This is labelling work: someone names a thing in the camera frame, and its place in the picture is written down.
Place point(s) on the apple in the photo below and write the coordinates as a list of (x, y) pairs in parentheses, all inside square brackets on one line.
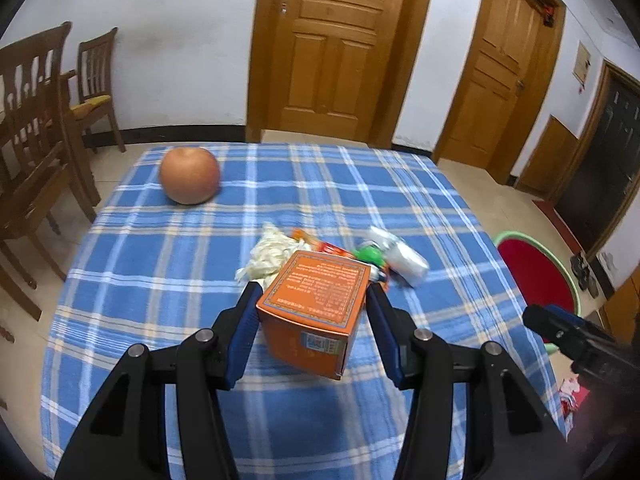
[(190, 175)]

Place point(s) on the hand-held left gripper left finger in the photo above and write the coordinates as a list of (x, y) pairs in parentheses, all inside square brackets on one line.
[(240, 340)]

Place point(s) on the large wooden chair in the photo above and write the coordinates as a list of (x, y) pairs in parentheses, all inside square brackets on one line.
[(30, 135)]

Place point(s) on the red door mat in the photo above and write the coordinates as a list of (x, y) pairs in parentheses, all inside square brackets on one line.
[(557, 220)]

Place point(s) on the green plastic piece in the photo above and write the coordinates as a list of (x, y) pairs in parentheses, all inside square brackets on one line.
[(370, 255)]

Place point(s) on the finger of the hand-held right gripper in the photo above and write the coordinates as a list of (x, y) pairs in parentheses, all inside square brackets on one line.
[(550, 321)]

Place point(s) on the beige wall panel box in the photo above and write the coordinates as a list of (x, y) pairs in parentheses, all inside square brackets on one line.
[(582, 65)]

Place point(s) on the wooden chair with yellow cushion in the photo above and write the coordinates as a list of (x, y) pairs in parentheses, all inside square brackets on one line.
[(95, 90)]

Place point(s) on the red stool with green rim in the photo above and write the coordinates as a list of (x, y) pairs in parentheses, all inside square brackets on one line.
[(535, 275)]

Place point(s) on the white crumpled plastic bag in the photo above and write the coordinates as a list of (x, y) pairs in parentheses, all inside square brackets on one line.
[(270, 255)]

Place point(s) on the orange snack wrapper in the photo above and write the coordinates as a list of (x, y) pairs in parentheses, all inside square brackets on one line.
[(320, 246)]

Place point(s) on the dark entrance door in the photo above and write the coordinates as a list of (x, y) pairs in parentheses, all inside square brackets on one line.
[(610, 160)]

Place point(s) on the wooden furniture edge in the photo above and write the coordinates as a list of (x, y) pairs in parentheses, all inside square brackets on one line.
[(625, 305)]

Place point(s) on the white crumpled plastic wrapper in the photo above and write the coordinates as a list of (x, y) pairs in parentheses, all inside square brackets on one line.
[(402, 257)]

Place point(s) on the orange cardboard box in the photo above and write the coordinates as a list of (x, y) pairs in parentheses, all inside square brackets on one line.
[(310, 305)]

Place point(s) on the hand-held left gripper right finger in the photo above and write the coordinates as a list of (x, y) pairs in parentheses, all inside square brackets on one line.
[(387, 335)]

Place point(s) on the wooden panel door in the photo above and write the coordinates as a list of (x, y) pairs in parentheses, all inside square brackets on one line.
[(330, 60), (495, 85)]

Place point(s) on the red door ornament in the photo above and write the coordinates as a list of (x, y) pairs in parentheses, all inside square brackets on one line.
[(548, 12)]

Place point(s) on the blue plaid tablecloth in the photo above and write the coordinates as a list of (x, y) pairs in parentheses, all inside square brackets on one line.
[(150, 270)]

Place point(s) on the red floral cloth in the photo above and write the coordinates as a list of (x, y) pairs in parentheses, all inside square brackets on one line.
[(570, 395)]

